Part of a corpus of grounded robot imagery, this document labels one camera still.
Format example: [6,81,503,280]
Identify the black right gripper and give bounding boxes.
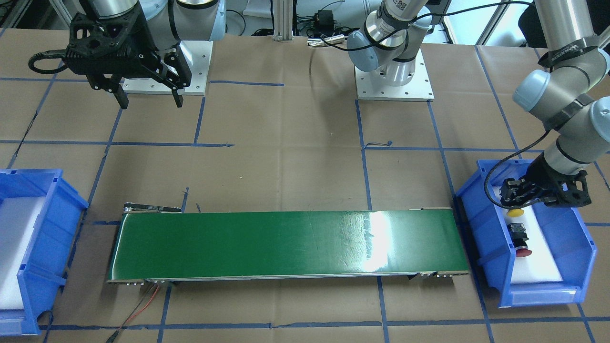
[62,10,192,110]

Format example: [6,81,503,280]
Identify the red black conveyor wires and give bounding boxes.
[106,281,165,343]

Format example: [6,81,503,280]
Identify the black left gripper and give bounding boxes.
[499,158,592,208]

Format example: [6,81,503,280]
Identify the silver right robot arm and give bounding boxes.
[61,0,226,109]

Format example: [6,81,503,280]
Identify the yellow mushroom push button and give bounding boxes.
[506,208,525,218]

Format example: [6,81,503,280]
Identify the blue storage bin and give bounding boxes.
[457,159,597,308]
[0,169,89,336]

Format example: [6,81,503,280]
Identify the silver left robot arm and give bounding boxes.
[346,0,609,209]

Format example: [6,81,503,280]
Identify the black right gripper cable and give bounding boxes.
[28,49,70,75]

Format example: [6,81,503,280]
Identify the red mushroom push button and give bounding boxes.
[507,223,532,258]

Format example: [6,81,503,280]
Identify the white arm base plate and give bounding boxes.
[119,40,214,96]
[354,50,435,101]

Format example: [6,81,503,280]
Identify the green conveyor belt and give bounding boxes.
[107,209,469,283]

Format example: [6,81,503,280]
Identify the aluminium profile post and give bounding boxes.
[270,0,295,41]

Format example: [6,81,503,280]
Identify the black braided left gripper cable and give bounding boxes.
[483,129,558,210]

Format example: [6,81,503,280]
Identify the white foam pad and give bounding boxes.
[0,197,45,310]
[501,206,563,284]

